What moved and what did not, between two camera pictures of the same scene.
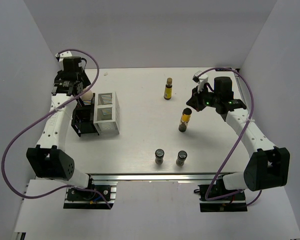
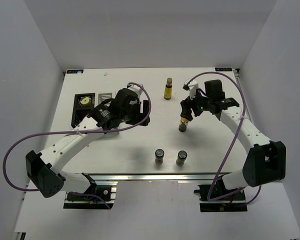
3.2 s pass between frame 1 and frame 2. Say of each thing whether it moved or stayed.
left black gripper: moved
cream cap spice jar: moved
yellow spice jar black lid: stayed
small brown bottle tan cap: stayed
